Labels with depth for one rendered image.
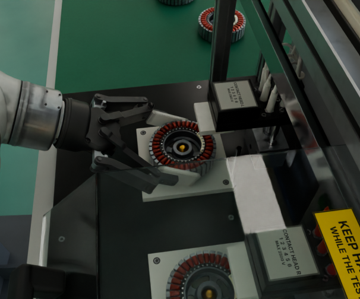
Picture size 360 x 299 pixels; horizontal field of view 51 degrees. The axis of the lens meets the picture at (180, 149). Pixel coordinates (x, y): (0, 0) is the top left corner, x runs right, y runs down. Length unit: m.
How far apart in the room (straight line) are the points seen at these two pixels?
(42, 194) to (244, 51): 0.54
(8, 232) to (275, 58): 1.29
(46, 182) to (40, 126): 0.20
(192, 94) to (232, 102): 0.23
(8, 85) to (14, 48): 1.79
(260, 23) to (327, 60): 0.16
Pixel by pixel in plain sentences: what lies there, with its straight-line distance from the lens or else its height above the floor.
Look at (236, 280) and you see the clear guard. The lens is 0.26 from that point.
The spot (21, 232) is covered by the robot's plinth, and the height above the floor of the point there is 0.02.
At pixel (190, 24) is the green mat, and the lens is 0.99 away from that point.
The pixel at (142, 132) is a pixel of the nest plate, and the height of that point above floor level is 0.78.
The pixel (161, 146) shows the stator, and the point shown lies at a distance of 0.62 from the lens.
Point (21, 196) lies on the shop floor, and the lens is 1.64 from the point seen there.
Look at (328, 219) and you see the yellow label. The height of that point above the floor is 1.07.
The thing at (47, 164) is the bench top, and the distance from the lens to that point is 0.73.
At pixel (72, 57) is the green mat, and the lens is 0.92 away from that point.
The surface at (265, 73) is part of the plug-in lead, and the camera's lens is 0.58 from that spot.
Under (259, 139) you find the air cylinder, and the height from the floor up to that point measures 0.82.
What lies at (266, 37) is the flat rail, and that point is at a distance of 0.47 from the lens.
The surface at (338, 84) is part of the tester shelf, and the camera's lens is 0.34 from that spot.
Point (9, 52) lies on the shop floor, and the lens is 2.31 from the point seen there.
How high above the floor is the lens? 1.31
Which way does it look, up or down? 53 degrees down
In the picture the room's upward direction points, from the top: straight up
